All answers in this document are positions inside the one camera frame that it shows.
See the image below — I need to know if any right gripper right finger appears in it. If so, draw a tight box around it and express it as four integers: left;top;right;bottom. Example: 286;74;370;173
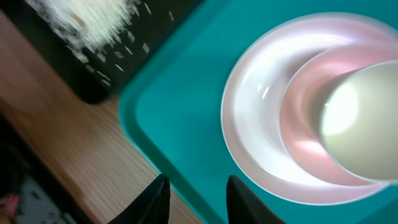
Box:
226;175;285;224

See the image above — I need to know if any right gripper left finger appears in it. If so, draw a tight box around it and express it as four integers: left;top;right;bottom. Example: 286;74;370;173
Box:
109;174;170;224

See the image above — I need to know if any white rice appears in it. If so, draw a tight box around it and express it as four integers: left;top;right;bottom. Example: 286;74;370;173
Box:
26;0;175;86

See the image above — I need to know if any white plate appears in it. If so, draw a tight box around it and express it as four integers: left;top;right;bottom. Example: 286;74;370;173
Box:
221;13;397;205

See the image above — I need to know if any pink bowl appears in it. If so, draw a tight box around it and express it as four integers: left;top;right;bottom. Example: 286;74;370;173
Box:
279;41;397;186

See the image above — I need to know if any teal serving tray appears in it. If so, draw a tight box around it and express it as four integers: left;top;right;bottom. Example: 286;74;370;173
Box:
119;0;397;223

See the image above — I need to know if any white cup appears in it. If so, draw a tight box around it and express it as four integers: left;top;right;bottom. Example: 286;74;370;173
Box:
319;60;397;183

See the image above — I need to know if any black tray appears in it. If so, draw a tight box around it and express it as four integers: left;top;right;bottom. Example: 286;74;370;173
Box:
1;0;201;104

